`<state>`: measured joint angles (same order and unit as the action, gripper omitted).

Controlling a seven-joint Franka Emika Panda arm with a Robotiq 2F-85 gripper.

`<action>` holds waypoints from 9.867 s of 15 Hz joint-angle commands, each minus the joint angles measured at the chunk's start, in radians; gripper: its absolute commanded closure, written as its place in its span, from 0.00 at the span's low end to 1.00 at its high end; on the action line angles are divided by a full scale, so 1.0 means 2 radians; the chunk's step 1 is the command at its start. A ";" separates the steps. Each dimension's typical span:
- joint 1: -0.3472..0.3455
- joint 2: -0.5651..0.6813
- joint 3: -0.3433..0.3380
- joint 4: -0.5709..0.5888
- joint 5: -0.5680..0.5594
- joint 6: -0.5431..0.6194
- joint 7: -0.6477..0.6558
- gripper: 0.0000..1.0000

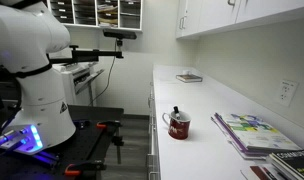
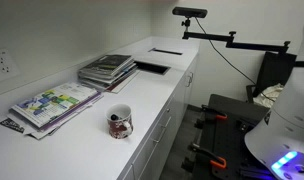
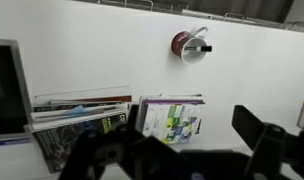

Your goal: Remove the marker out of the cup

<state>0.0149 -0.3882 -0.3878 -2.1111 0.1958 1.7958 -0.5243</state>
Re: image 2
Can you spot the black capped white marker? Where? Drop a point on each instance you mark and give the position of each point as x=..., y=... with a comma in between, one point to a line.
x=114, y=117

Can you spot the red patterned white mug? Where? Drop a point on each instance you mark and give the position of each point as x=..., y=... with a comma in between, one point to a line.
x=119, y=128

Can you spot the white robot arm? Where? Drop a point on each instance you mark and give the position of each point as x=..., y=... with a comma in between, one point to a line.
x=288, y=126

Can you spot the stack of magazines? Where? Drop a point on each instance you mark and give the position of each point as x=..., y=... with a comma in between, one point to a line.
x=108, y=81

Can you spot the white counter cabinet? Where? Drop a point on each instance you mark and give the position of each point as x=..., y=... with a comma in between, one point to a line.
x=173, y=130

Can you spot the dark cover magazine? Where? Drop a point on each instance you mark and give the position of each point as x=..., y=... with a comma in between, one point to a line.
x=107, y=63

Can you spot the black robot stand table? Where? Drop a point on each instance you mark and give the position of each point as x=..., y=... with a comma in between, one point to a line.
x=232, y=133

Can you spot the pile of loose papers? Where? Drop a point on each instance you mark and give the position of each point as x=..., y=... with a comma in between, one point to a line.
x=63, y=121

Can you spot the colourful printed booklet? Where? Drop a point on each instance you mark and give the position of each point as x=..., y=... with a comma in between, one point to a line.
x=53, y=103

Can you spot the white crumpled bag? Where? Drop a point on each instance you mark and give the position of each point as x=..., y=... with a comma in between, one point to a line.
x=270, y=95

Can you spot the black chair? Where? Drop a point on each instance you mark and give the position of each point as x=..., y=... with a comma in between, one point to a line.
x=275, y=70

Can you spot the black printed card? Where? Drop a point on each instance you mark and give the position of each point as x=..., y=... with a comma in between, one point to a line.
x=12, y=125

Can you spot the black stereo camera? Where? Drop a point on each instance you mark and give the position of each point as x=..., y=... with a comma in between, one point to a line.
x=189, y=12

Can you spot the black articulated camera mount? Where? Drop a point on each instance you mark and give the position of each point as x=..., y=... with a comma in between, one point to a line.
x=248, y=45

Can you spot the white wall power outlet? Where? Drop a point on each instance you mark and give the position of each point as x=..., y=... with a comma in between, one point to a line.
x=3, y=65

